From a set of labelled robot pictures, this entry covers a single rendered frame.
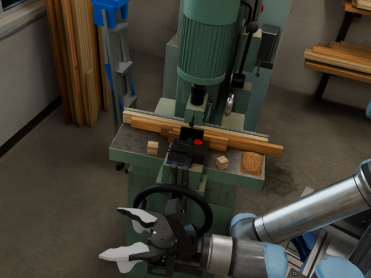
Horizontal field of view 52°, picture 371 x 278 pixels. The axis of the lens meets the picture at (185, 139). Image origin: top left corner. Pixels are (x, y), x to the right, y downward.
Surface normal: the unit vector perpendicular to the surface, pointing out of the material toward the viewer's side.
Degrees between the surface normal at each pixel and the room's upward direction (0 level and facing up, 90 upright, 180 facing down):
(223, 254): 36
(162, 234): 8
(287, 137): 0
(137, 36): 90
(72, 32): 87
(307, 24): 90
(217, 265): 72
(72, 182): 0
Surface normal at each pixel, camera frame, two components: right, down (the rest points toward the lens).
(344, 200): -0.51, 0.07
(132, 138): 0.11, -0.77
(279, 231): -0.39, 0.29
